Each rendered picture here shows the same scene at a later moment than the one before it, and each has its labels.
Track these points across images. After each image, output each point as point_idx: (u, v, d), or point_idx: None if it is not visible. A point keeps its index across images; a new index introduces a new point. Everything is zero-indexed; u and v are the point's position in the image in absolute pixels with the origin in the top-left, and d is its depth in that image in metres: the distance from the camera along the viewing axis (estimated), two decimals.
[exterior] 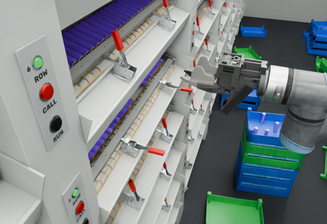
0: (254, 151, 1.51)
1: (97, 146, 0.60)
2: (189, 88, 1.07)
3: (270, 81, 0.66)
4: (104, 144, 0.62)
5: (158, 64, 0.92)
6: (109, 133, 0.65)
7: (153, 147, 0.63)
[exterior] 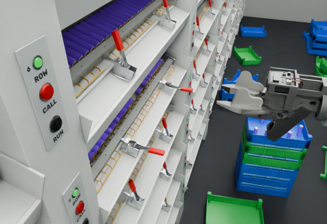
0: (254, 151, 1.51)
1: (97, 146, 0.60)
2: (189, 88, 1.07)
3: None
4: (104, 144, 0.62)
5: (158, 64, 0.92)
6: (109, 133, 0.65)
7: (153, 147, 0.63)
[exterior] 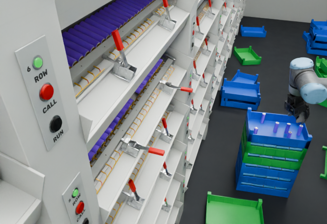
0: (254, 151, 1.51)
1: (97, 146, 0.60)
2: (189, 88, 1.07)
3: (299, 95, 1.29)
4: (104, 144, 0.62)
5: (158, 64, 0.92)
6: (109, 133, 0.65)
7: (153, 147, 0.63)
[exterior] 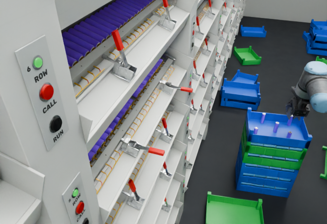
0: (254, 151, 1.51)
1: (97, 146, 0.60)
2: (189, 88, 1.07)
3: None
4: (104, 144, 0.62)
5: (158, 64, 0.92)
6: (109, 133, 0.65)
7: (153, 147, 0.63)
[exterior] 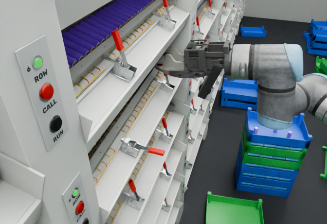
0: (254, 151, 1.51)
1: None
2: (189, 88, 1.07)
3: (233, 59, 0.69)
4: (99, 141, 0.62)
5: None
6: None
7: (153, 147, 0.63)
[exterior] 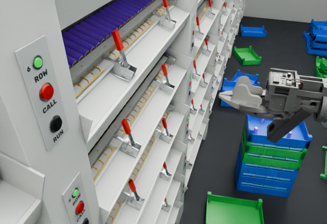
0: (254, 151, 1.51)
1: None
2: (189, 88, 1.07)
3: None
4: (98, 140, 0.62)
5: None
6: None
7: (126, 129, 0.62)
